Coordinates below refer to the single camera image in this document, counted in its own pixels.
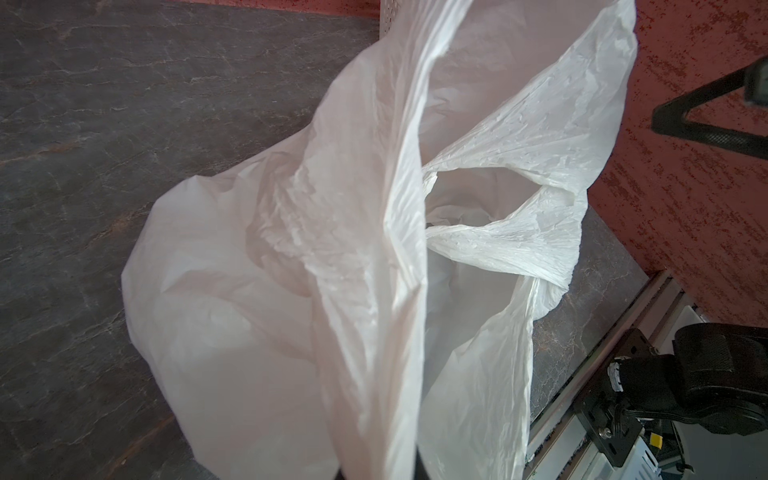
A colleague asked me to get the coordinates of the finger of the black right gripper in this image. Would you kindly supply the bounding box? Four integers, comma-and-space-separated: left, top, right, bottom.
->
651, 62, 767, 161

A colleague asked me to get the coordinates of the white plastic bag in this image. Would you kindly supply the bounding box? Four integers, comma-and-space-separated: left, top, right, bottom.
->
122, 1, 638, 479

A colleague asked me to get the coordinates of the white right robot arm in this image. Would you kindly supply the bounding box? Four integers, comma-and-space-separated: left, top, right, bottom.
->
592, 58, 767, 436

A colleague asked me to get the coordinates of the white perforated plastic basket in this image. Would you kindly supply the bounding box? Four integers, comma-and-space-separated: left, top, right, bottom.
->
379, 0, 402, 38

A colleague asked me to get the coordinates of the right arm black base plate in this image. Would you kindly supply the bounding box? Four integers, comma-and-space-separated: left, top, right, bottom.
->
573, 328, 652, 468

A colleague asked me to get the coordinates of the aluminium front mounting rail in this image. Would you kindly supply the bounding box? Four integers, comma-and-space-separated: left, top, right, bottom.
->
523, 271, 693, 479

